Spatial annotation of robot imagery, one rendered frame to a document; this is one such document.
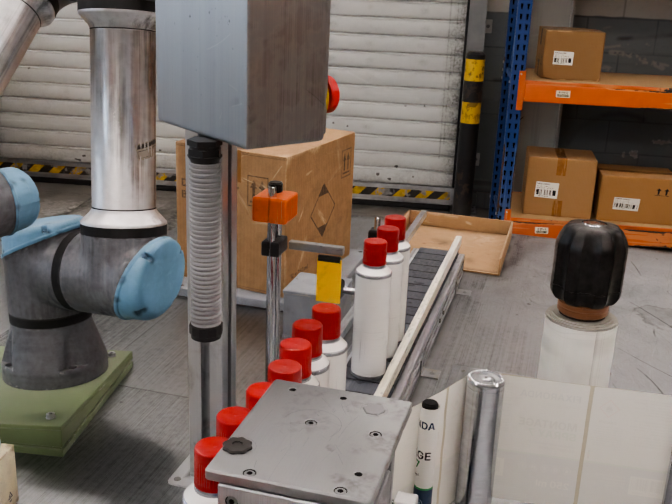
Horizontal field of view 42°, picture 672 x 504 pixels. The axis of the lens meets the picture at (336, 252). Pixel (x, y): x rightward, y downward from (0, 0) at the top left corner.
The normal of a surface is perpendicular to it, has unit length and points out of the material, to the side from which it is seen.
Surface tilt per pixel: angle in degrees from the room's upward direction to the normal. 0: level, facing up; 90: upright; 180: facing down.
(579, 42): 90
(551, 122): 90
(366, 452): 0
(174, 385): 0
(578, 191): 90
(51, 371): 68
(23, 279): 87
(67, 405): 5
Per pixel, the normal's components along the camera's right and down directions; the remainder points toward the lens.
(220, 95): -0.77, 0.17
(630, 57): -0.11, 0.31
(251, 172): -0.43, 0.27
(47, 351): 0.21, -0.06
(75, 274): -0.40, 0.04
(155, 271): 0.90, 0.22
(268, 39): 0.63, 0.27
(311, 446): 0.04, -0.95
